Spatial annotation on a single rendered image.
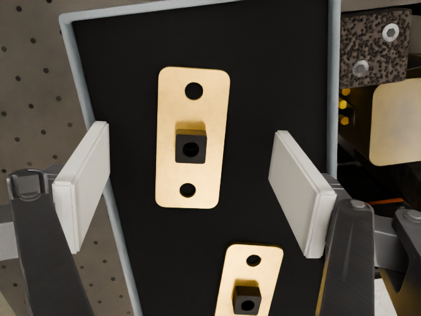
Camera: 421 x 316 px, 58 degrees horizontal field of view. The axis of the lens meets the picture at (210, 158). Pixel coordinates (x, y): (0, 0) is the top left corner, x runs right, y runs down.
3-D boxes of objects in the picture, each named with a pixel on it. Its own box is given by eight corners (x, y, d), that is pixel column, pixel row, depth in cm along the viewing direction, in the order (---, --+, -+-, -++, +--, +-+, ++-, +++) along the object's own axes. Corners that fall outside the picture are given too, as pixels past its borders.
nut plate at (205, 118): (217, 206, 24) (218, 216, 23) (155, 204, 23) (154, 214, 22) (230, 69, 20) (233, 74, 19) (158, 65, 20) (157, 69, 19)
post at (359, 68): (278, 31, 64) (407, 81, 27) (249, 35, 64) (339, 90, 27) (277, 0, 62) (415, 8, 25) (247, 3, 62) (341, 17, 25)
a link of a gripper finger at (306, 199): (318, 192, 14) (338, 193, 14) (275, 129, 20) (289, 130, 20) (304, 259, 15) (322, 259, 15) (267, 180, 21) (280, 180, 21)
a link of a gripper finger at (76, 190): (78, 255, 14) (57, 255, 14) (110, 173, 21) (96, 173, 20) (72, 184, 13) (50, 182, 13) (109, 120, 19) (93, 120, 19)
